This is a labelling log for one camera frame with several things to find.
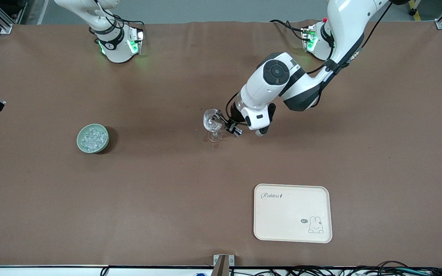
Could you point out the clear wine glass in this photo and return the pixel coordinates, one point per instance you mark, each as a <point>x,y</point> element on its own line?
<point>210,120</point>

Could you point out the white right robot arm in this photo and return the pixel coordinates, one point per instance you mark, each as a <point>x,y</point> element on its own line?
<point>117,50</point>

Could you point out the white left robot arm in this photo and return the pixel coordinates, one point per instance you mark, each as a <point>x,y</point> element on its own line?
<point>259,88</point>

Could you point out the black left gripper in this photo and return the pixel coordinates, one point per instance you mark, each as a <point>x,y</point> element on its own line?
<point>235,115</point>

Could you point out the green round bowl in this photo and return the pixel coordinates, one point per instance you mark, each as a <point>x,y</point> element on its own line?
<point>93,151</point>

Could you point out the cream rabbit print tray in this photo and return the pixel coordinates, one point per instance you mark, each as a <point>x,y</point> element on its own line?
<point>282,218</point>

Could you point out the brown table cover mat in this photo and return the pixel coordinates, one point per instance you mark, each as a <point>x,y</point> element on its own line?
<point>167,191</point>

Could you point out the grey metal camera bracket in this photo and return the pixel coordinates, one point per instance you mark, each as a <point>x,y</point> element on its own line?
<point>221,266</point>

